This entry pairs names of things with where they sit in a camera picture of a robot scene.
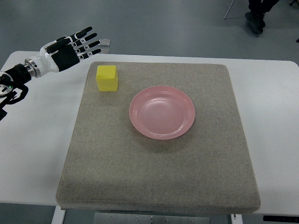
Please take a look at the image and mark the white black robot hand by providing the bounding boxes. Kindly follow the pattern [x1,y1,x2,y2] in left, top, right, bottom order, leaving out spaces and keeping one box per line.
[24,27,101,77]

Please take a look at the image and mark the yellow foam block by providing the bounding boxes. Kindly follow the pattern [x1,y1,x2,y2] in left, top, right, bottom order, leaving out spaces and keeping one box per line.
[96,65,118,92]

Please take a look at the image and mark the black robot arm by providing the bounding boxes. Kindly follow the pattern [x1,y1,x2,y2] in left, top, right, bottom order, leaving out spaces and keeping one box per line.
[0,63,32,120]

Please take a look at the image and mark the pink plate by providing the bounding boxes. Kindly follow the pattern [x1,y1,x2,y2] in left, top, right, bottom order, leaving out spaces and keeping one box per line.
[129,85,195,140]

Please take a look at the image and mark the clear floor socket cover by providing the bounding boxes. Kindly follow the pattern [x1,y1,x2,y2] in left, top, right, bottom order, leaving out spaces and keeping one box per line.
[98,39,111,54]

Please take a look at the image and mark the beige fabric mat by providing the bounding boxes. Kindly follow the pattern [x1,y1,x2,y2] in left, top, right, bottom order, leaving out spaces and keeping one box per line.
[56,62,260,215]

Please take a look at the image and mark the metal chair leg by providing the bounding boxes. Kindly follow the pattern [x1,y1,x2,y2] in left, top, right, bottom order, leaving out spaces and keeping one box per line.
[223,0,235,20]

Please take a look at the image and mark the person's dark shoes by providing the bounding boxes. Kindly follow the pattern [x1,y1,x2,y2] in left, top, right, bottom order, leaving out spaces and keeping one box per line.
[245,0,279,35]

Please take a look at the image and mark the white table frame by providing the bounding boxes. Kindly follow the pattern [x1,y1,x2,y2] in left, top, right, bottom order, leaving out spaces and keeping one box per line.
[51,206,243,224]

